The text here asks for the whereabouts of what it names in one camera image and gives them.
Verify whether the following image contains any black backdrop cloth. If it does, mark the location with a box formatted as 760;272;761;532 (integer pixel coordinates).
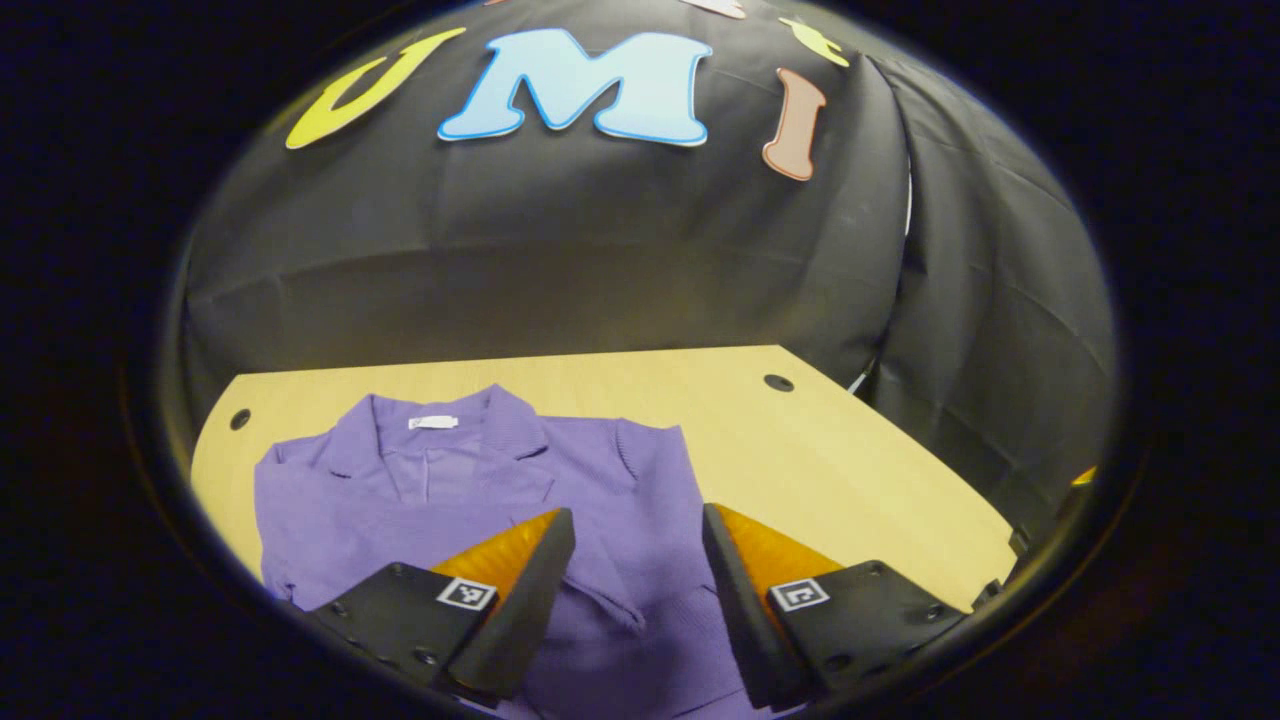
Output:
180;0;1119;541

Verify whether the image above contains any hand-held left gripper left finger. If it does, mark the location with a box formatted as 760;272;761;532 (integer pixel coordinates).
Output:
305;507;578;701

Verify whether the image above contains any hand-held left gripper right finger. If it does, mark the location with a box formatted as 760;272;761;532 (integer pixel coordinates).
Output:
700;502;969;711

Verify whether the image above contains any purple button shirt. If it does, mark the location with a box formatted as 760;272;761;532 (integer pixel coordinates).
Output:
253;383;791;720

